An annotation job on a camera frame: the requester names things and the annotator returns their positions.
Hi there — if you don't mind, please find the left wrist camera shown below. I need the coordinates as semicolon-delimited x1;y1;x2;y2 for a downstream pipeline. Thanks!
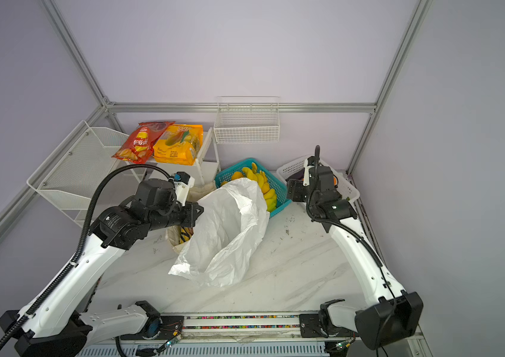
173;172;195;206

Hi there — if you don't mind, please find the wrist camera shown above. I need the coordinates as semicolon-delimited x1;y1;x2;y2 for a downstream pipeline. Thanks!
173;172;195;206
303;156;319;187

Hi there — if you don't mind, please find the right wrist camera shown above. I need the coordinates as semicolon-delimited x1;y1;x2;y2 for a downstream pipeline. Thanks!
303;156;319;187

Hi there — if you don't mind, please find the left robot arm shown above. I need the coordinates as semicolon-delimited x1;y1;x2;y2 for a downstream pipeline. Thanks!
0;164;204;356

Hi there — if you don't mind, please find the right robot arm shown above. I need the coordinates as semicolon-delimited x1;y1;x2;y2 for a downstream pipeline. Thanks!
287;147;423;350

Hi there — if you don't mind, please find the white plastic basket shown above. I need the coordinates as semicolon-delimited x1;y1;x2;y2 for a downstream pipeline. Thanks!
276;156;360;202

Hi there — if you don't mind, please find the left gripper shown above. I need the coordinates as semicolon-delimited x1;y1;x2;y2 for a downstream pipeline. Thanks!
148;201;204;233

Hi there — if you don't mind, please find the white plastic bag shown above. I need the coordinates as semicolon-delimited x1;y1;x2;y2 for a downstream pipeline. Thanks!
168;178;270;287

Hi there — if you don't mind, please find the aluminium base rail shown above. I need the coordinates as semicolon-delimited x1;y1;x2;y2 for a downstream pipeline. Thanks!
80;312;432;356

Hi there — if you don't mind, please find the white wire wall basket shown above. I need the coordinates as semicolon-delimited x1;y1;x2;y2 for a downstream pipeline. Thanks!
214;96;281;144

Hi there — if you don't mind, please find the small yellow banana bunch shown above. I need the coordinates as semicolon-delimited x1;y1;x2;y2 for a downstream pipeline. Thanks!
241;162;271;194

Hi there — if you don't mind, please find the teal plastic basket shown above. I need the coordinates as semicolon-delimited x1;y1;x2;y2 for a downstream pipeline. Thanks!
215;159;291;217

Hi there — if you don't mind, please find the white mesh shelf rack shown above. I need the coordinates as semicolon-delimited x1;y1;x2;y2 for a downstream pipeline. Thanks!
27;121;128;226

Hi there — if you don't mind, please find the red chips bag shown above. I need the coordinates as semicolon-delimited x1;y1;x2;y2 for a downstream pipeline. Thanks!
112;121;175;164

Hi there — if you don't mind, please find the black yellow chips bag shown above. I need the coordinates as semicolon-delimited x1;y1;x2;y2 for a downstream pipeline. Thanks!
179;227;194;244

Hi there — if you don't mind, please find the orange snack bag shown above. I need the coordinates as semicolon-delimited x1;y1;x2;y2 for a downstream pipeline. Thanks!
153;124;204;166

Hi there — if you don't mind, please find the large yellow banana bunch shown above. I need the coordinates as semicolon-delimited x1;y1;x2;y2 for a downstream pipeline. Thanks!
264;189;278;212

